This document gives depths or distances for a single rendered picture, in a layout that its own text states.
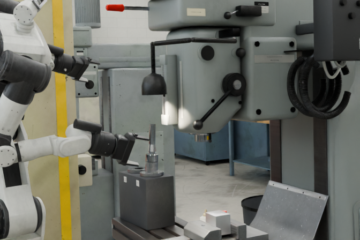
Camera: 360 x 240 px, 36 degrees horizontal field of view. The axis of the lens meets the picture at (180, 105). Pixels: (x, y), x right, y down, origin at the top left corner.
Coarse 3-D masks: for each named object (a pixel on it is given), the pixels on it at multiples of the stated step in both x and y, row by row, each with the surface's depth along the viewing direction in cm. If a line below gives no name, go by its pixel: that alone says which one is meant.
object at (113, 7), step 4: (108, 4) 166; (112, 4) 166; (116, 4) 167; (120, 4) 167; (108, 8) 166; (112, 8) 166; (116, 8) 167; (120, 8) 167; (124, 8) 168; (128, 8) 169; (132, 8) 169; (136, 8) 170; (140, 8) 171; (144, 8) 171; (148, 8) 172
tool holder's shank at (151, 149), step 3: (150, 126) 203; (153, 126) 203; (150, 129) 203; (153, 129) 203; (150, 132) 203; (153, 132) 203; (150, 135) 203; (153, 135) 203; (150, 138) 203; (153, 138) 203; (150, 141) 203; (153, 141) 203; (150, 144) 203; (153, 144) 203; (150, 147) 203; (153, 147) 203; (150, 150) 203; (153, 150) 203; (150, 153) 203; (153, 153) 203
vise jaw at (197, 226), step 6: (192, 222) 166; (198, 222) 166; (204, 222) 166; (186, 228) 165; (192, 228) 163; (198, 228) 161; (204, 228) 159; (210, 228) 159; (216, 228) 159; (186, 234) 165; (192, 234) 162; (198, 234) 159; (204, 234) 157; (210, 234) 157; (216, 234) 158
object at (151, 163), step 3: (147, 159) 203; (150, 159) 202; (153, 159) 202; (156, 159) 203; (147, 162) 203; (150, 162) 202; (153, 162) 202; (156, 162) 203; (147, 165) 203; (150, 165) 202; (153, 165) 202; (156, 165) 203; (147, 168) 203; (150, 168) 202; (153, 168) 202; (156, 168) 203; (147, 171) 203; (150, 171) 202; (153, 171) 203; (156, 171) 203
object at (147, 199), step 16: (128, 176) 208; (144, 176) 201; (160, 176) 202; (128, 192) 209; (144, 192) 198; (160, 192) 200; (128, 208) 209; (144, 208) 198; (160, 208) 200; (144, 224) 199; (160, 224) 200
